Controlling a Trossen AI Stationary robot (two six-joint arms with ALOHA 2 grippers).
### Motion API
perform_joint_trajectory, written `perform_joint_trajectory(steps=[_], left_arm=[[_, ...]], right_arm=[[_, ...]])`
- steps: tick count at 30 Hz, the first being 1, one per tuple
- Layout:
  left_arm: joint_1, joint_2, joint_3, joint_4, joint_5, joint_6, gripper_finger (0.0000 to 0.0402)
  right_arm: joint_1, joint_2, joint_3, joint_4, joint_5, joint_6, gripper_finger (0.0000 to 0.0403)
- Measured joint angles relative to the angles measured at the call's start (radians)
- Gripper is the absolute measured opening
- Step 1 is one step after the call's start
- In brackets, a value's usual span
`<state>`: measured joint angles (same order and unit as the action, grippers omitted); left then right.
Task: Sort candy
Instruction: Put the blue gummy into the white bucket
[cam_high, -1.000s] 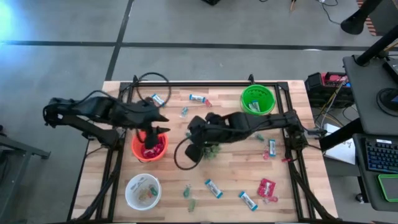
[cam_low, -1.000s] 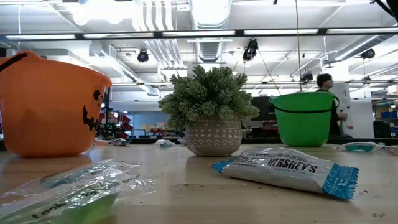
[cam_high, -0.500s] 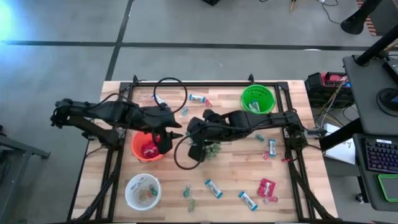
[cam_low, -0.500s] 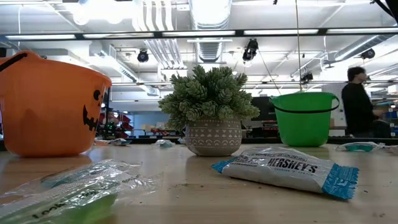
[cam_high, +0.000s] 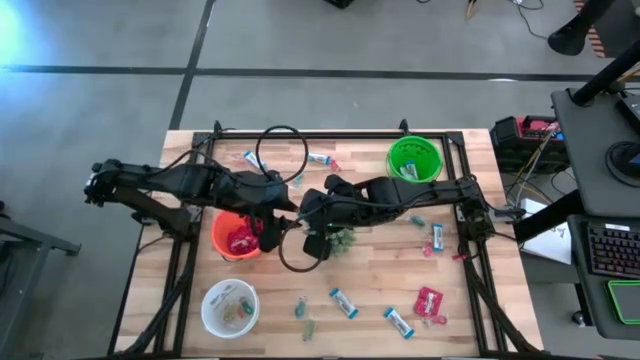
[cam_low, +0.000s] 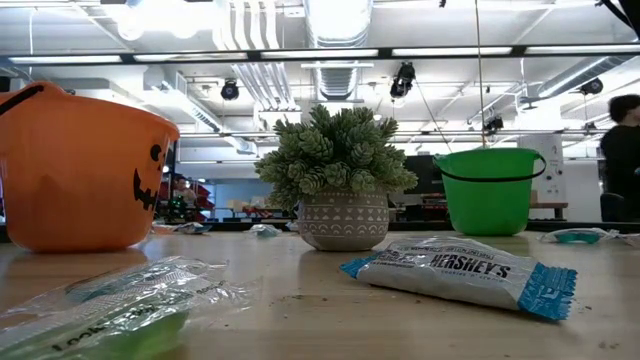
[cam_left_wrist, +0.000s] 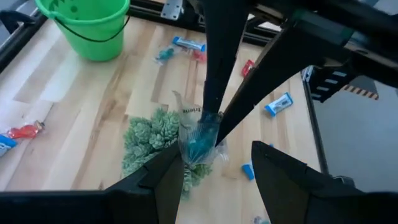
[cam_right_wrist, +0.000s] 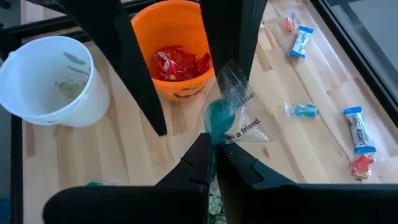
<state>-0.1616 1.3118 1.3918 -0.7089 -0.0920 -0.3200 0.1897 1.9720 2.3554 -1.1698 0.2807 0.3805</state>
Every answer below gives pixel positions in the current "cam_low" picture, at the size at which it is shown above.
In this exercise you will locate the white blue Hershey's bar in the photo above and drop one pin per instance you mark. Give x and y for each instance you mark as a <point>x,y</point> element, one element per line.
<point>450,277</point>
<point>292,226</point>

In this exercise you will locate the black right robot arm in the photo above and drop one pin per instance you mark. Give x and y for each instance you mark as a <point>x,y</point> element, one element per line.
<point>632,12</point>

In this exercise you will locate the orange wrapped hard candy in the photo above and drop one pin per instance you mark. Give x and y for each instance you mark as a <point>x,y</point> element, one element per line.
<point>162,229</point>

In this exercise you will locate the green wrapped hard candy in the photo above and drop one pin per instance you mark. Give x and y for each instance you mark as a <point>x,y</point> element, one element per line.
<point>125,338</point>

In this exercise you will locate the faux succulent in patterned pot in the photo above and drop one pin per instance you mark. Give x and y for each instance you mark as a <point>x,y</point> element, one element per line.
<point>335,150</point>

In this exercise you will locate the black monitor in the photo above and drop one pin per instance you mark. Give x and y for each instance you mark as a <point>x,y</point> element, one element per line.
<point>425,172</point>

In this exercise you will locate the red storage bins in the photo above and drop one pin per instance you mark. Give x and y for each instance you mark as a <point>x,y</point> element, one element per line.
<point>206,190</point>

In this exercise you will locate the white ceiling pipes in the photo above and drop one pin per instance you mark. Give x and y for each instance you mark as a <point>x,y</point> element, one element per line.
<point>260,75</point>

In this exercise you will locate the black ceiling spotlight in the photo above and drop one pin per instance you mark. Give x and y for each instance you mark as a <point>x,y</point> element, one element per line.
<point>230,90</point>
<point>592,86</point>
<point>494,124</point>
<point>402,80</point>

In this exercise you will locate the black bar with light strips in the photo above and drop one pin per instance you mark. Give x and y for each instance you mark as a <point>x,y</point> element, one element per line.
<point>280,54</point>

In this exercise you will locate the person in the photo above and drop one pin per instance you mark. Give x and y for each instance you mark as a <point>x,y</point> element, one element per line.
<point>622,160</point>
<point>182,192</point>

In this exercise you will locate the green plastic bucket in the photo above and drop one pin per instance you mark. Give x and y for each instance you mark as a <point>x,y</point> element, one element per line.
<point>487,205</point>

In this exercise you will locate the wooden desk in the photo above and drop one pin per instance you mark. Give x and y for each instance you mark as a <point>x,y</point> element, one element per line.
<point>550,205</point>

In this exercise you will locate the white pillar with signs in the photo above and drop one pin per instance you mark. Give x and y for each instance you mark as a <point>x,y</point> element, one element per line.
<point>552,150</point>

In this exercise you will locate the orange pumpkin face bucket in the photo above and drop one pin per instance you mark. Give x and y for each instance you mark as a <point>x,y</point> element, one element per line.
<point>75,175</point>

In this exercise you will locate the black office chair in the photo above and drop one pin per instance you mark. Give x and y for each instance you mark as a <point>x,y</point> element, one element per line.
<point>609,207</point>

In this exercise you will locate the silver ribbed air duct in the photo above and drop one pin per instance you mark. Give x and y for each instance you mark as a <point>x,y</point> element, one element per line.
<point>337,82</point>

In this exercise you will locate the white boxy air duct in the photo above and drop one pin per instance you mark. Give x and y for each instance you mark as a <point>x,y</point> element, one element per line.
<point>200,115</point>

